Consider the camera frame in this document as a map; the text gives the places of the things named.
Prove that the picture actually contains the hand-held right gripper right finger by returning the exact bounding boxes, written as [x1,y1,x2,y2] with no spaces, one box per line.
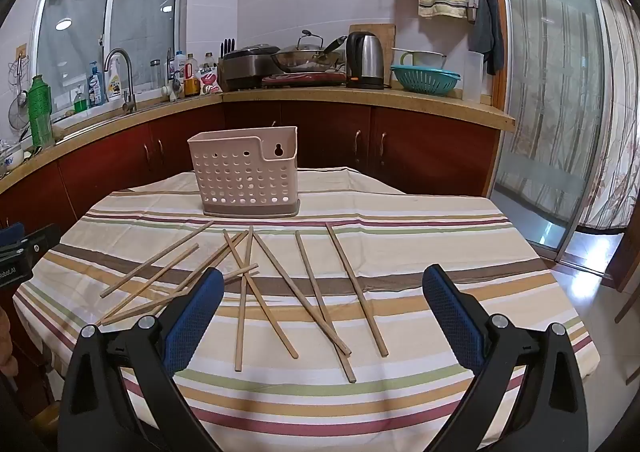
[422,265,590,452]

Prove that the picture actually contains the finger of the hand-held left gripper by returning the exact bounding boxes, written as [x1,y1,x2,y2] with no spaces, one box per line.
[0,223,26,249]
[17,225,62,264]

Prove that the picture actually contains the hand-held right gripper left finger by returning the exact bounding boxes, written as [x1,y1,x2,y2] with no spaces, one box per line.
[59,267,226,452]

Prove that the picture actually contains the bunch of wooden chopsticks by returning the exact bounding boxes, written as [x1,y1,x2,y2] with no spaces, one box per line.
[96,221,390,384]

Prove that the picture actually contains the pink perforated utensil holder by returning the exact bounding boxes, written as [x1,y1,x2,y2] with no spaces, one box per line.
[187,126,302,219]

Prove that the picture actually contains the blue and white porcelain bowl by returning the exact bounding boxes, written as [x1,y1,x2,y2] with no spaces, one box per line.
[0,142,25,173]

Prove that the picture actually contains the striped tablecloth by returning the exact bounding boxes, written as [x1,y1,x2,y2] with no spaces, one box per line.
[12,167,601,452]

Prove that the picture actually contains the hanging metal strainer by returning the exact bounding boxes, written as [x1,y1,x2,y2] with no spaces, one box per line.
[7,55,32,140]

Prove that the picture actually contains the green plastic thermos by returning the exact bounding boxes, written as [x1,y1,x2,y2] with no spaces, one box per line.
[27,75,55,149]

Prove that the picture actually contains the blue dish soap bottle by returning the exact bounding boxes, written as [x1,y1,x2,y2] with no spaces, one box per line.
[87,61,106,107]

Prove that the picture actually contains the white spray bottle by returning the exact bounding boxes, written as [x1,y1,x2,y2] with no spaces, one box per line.
[105,56,123,100]

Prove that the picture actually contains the red base cabinets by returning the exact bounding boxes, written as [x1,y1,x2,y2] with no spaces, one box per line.
[0,100,501,253]

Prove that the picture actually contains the steel kitchen faucet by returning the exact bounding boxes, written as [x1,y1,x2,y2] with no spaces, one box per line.
[104,48,138,114]

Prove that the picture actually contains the amber oil bottle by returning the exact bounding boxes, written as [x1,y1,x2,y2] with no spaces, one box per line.
[183,54,201,98]

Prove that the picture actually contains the red snack bag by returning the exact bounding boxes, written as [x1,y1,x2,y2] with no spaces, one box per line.
[200,68,223,94]

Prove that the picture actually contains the sliding kitchen window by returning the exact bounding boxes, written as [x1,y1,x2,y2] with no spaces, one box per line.
[27,0,196,106]

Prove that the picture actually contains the translucent plastic pitcher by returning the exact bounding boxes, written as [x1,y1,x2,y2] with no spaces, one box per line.
[462,51,486,103]

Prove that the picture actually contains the teal plastic colander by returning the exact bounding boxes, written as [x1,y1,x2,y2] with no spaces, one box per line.
[390,64,462,94]

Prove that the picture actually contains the beige kitchen countertop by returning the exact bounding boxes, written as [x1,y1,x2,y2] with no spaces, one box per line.
[0,85,516,193]

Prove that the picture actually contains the striped curtain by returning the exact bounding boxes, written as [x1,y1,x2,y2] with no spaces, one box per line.
[575,0,640,233]

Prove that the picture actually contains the grey rice cooker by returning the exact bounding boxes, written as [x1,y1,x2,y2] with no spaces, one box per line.
[220,45,281,92]

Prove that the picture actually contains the sliding glass door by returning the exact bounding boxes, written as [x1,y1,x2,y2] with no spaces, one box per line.
[480,0,626,263]

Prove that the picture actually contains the red induction cooker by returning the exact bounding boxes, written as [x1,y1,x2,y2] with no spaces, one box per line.
[261,70,348,87]

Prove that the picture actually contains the knife block with black knives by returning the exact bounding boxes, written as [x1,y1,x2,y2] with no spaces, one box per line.
[217,38,236,80]

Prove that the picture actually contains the steel wok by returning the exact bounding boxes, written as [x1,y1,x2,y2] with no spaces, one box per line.
[270,35,348,73]

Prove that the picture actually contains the steel electric kettle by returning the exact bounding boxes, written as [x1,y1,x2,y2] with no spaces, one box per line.
[345,31,385,90]

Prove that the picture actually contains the wooden cutting board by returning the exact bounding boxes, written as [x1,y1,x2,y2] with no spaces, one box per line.
[348,23,397,83]

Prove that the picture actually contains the glass wok lid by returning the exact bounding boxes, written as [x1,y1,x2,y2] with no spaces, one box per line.
[277,30,326,56]

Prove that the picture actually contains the dark grey cloth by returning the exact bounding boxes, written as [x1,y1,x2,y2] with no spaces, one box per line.
[468,0,506,76]

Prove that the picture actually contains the white basin with green handle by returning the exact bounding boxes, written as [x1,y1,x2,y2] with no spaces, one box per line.
[391,47,447,69]

